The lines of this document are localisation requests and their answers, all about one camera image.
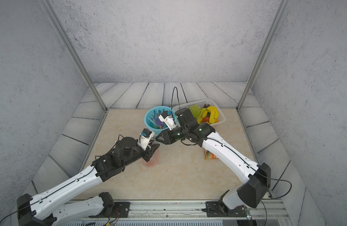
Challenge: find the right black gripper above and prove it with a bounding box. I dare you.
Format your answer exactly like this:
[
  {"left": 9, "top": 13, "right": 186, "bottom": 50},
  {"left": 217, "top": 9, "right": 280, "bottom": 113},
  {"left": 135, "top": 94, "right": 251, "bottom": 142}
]
[{"left": 154, "top": 128, "right": 190, "bottom": 146}]

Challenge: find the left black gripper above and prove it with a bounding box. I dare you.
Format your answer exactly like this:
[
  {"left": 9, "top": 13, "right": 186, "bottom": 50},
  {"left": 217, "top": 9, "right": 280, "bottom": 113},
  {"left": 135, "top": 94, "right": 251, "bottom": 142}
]
[{"left": 120, "top": 139, "right": 161, "bottom": 169}]

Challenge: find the pink spray bottle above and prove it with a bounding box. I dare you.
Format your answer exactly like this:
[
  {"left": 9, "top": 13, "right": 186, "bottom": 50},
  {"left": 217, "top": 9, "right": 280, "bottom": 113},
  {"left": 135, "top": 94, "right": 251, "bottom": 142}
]
[{"left": 141, "top": 150, "right": 160, "bottom": 168}]

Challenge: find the purple rake pink handle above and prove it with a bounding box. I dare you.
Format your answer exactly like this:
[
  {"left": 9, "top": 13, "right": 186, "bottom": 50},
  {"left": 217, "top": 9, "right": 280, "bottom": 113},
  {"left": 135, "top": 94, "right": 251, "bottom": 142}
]
[{"left": 154, "top": 121, "right": 166, "bottom": 129}]

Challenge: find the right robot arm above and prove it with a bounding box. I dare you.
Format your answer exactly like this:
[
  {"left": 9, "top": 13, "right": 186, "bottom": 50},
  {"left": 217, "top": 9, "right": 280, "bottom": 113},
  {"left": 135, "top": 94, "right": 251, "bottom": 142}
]
[{"left": 156, "top": 108, "right": 271, "bottom": 210}]

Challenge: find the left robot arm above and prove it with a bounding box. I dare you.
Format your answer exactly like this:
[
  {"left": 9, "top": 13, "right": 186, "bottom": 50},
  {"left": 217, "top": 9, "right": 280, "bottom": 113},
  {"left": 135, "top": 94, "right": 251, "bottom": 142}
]
[{"left": 16, "top": 129, "right": 159, "bottom": 226}]

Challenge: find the green cabbage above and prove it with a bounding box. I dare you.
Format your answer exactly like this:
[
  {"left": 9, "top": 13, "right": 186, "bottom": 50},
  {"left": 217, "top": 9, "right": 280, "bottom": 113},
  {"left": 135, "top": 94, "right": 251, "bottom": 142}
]
[{"left": 189, "top": 105, "right": 202, "bottom": 119}]

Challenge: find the light blue plastic bucket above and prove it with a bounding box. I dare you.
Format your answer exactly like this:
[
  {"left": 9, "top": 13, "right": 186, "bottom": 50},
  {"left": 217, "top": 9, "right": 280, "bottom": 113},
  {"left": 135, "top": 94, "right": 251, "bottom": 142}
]
[{"left": 144, "top": 106, "right": 178, "bottom": 136}]

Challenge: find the yellow banana bunch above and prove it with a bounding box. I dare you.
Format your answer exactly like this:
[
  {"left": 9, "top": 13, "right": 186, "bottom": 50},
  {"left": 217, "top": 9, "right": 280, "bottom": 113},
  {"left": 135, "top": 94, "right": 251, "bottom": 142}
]
[{"left": 197, "top": 106, "right": 220, "bottom": 124}]

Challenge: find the orange seed packet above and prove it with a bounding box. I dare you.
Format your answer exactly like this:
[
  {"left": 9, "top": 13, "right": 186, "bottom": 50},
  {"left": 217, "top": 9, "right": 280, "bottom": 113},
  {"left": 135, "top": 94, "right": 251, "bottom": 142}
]
[{"left": 204, "top": 149, "right": 217, "bottom": 160}]

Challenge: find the white plastic basket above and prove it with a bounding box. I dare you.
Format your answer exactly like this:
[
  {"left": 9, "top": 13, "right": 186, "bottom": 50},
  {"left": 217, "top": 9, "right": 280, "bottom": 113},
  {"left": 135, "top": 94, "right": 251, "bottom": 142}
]
[{"left": 173, "top": 98, "right": 226, "bottom": 126}]

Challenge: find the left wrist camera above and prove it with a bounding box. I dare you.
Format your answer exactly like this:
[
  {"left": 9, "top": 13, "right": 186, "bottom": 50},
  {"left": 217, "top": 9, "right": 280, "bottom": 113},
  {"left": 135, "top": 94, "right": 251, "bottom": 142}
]
[{"left": 138, "top": 128, "right": 155, "bottom": 151}]

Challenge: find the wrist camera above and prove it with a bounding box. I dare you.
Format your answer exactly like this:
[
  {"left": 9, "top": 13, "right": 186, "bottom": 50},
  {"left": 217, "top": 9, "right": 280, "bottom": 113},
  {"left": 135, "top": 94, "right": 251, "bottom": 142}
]
[
  {"left": 158, "top": 111, "right": 177, "bottom": 131},
  {"left": 138, "top": 128, "right": 155, "bottom": 151}
]

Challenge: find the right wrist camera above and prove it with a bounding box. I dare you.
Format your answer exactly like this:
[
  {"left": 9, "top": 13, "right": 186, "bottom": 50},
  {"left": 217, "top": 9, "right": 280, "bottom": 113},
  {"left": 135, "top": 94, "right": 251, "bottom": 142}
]
[{"left": 158, "top": 111, "right": 177, "bottom": 131}]

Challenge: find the aluminium front rail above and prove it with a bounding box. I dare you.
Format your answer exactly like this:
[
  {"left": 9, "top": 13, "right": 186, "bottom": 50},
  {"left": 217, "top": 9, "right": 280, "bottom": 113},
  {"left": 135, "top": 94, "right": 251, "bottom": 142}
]
[{"left": 67, "top": 200, "right": 293, "bottom": 226}]

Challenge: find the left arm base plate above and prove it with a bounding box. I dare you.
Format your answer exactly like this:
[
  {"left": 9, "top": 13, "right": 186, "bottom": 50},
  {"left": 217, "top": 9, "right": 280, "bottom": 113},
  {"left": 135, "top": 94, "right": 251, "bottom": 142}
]
[{"left": 99, "top": 202, "right": 131, "bottom": 218}]

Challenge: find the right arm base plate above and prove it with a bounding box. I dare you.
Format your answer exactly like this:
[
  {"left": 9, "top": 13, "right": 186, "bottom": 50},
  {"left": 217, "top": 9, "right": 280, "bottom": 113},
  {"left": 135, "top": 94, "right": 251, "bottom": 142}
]
[{"left": 201, "top": 201, "right": 247, "bottom": 218}]

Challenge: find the right aluminium frame post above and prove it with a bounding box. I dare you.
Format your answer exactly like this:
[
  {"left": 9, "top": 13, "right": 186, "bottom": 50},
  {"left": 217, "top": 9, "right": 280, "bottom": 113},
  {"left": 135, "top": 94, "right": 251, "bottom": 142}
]
[{"left": 236, "top": 0, "right": 290, "bottom": 112}]

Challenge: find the aluminium frame post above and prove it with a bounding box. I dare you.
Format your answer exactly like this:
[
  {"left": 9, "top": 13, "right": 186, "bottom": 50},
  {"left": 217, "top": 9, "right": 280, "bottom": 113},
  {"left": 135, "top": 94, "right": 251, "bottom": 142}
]
[
  {"left": 236, "top": 0, "right": 290, "bottom": 112},
  {"left": 39, "top": 0, "right": 108, "bottom": 113}
]

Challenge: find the left aluminium frame post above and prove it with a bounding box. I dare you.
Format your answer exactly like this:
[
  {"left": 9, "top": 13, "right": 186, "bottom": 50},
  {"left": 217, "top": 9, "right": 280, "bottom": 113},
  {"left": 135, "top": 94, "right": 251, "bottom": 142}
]
[{"left": 39, "top": 0, "right": 108, "bottom": 113}]

